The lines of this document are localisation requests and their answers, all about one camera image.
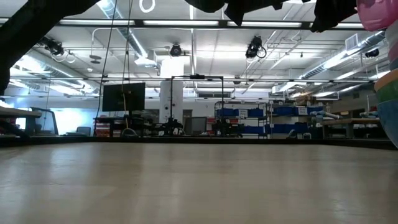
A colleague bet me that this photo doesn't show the silver ventilation duct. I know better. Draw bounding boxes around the silver ventilation duct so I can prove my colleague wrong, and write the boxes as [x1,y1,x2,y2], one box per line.
[300,30,389,81]
[93,0,150,60]

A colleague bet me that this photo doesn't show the white square pillar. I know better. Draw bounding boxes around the white square pillar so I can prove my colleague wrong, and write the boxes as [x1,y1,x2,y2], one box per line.
[159,79,184,124]

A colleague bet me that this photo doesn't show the wooden work table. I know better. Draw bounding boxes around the wooden work table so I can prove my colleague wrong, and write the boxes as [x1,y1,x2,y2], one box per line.
[320,117,382,140]

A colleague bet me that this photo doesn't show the round black ceiling camera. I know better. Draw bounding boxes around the round black ceiling camera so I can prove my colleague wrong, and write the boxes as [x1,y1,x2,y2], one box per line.
[169,43,183,58]

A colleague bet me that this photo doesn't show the shelf with blue bins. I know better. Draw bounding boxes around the shelf with blue bins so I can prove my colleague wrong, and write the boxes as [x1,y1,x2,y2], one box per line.
[213,101,269,138]
[267,105,324,140]

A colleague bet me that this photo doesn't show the yellow-orange bowl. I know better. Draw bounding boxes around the yellow-orange bowl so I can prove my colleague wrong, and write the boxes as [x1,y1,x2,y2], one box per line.
[374,68,398,93]

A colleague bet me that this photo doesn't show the black monitor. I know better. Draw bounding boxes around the black monitor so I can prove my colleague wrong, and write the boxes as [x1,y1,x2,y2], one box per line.
[101,82,146,113]

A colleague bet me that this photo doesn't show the black background robot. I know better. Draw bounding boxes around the black background robot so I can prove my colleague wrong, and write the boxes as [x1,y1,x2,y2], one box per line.
[213,119,245,138]
[155,117,184,137]

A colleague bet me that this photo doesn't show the black hanging cable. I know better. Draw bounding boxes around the black hanging cable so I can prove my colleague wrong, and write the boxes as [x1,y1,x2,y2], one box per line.
[93,0,119,137]
[121,0,134,94]

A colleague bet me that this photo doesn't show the large translucent light-blue bowl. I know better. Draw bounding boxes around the large translucent light-blue bowl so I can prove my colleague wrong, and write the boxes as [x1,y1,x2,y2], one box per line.
[377,98,398,149]

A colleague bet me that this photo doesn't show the large dark green bowl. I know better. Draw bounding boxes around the large dark green bowl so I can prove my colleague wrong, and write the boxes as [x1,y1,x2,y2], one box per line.
[375,88,398,104]

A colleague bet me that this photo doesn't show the white ring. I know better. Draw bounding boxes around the white ring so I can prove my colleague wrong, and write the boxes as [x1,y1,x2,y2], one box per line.
[138,0,157,14]

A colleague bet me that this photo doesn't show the light blue padded tube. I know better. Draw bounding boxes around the light blue padded tube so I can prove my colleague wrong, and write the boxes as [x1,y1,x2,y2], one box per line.
[309,110,341,121]

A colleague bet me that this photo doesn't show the wooden side table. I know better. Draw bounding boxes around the wooden side table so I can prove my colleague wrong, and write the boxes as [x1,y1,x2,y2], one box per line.
[0,105,43,139]

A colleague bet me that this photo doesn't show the red and white boxes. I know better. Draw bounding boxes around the red and white boxes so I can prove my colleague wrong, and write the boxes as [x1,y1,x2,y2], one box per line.
[95,121,123,138]

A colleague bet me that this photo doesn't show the white bowl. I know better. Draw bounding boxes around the white bowl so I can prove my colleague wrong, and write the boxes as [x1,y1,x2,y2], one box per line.
[384,20,398,46]

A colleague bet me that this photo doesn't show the black background rig frame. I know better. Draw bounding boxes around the black background rig frame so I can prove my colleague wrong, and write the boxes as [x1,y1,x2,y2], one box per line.
[170,74,225,128]

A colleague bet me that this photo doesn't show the black aluminium table frame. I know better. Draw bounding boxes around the black aluminium table frame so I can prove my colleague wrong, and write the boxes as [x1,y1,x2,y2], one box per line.
[0,136,398,151]

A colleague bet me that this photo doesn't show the small magenta bowl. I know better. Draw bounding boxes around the small magenta bowl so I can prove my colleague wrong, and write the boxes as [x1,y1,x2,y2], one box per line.
[356,0,398,32]

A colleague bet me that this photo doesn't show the dark office chair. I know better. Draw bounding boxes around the dark office chair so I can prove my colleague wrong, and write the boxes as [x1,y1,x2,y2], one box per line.
[29,107,59,136]

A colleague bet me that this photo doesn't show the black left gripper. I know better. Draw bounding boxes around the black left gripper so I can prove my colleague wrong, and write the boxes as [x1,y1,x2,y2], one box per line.
[310,0,358,34]

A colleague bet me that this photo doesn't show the white air vent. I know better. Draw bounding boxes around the white air vent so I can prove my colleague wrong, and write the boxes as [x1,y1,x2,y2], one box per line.
[345,32,359,51]

